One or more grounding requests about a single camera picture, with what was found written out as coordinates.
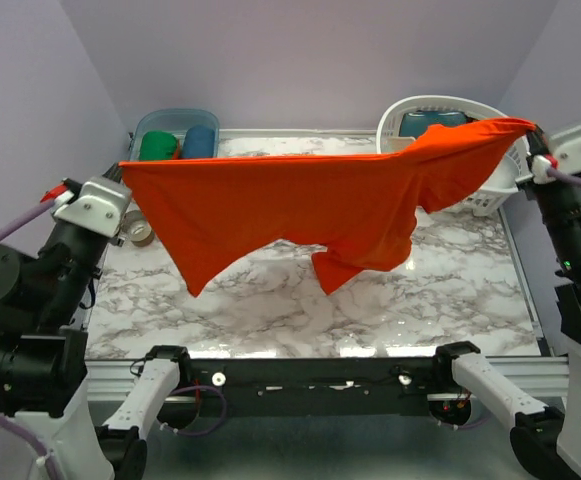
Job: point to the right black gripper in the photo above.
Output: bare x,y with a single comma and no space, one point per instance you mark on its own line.
538,143

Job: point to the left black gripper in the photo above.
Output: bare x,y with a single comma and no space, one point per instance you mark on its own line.
114,172

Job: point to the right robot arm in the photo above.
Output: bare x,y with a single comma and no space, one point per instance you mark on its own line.
546,442

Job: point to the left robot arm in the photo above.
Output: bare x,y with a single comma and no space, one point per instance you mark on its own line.
49,262

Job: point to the tape roll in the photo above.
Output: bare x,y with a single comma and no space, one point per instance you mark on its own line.
136,229

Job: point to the rolled green t shirt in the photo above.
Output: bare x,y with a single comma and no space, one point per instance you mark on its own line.
157,145

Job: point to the white laundry basket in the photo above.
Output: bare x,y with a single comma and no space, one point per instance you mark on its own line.
501,183

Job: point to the clear blue plastic bin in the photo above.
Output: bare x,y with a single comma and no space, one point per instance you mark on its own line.
175,121

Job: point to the rolled blue t shirt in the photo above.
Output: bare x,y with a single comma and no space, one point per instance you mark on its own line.
199,143

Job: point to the teal folded garment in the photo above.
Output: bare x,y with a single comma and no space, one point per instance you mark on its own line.
414,124

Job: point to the beige garment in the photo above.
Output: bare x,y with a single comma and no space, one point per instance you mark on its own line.
396,144

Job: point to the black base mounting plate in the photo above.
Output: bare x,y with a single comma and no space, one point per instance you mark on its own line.
414,386

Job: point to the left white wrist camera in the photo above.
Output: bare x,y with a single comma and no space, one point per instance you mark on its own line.
96,206

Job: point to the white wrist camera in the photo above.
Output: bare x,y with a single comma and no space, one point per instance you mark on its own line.
96,206
565,165

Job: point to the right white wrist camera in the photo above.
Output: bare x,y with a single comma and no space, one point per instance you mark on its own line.
565,165

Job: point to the aluminium rail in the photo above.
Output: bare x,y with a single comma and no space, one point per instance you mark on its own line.
541,377

